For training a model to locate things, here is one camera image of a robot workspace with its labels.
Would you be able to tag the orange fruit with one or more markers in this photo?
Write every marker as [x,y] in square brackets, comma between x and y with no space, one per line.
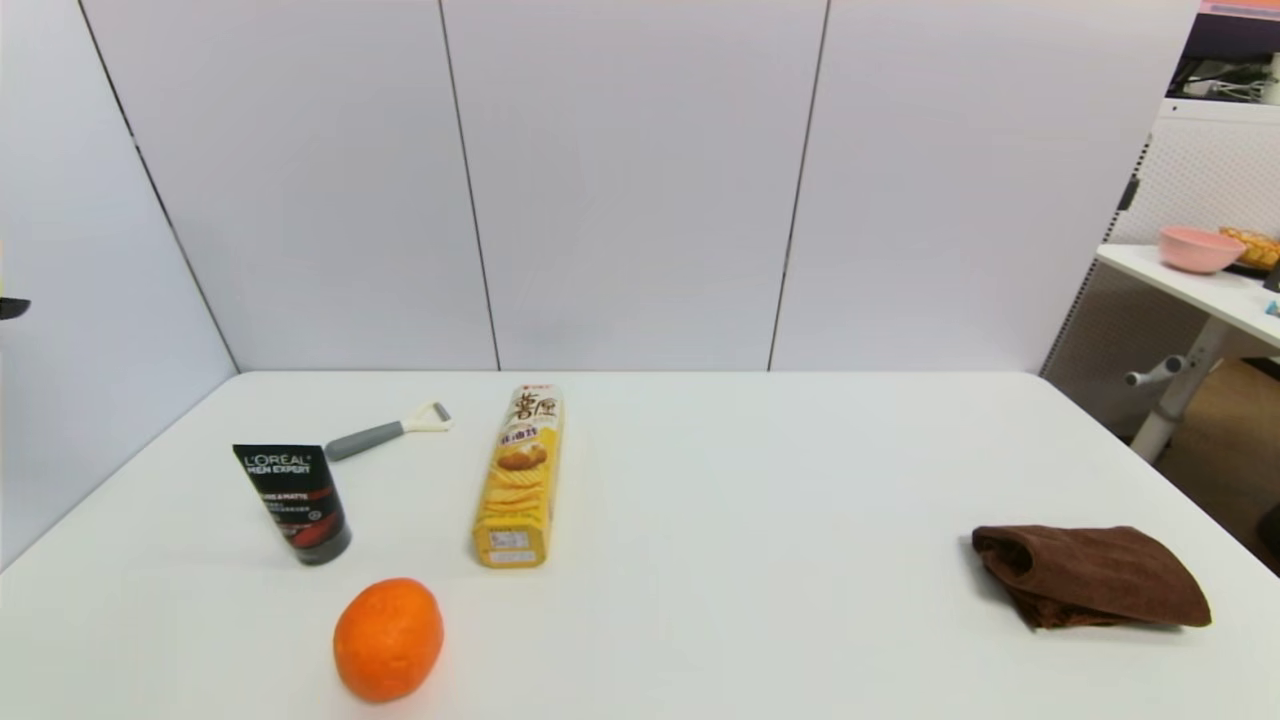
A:
[388,640]

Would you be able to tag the folded brown towel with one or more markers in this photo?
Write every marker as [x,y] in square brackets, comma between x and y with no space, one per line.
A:
[1100,575]

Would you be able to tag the white pegboard panel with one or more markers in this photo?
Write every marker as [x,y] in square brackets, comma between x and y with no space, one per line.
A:
[1200,170]

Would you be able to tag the pink bowl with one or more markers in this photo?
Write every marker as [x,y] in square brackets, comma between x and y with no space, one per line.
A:
[1200,250]

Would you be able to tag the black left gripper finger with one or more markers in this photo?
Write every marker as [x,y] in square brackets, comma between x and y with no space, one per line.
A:
[12,308]

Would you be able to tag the white height adjustable desk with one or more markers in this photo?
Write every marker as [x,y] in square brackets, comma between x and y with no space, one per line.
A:
[1200,290]

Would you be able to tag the yellow woven basket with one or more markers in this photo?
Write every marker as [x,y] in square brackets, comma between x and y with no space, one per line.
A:
[1260,245]

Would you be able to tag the black face wash tube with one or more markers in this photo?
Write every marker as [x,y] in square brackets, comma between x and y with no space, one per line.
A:
[300,500]

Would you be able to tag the yellow potato chips box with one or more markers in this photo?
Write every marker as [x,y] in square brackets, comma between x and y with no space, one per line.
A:
[520,480]

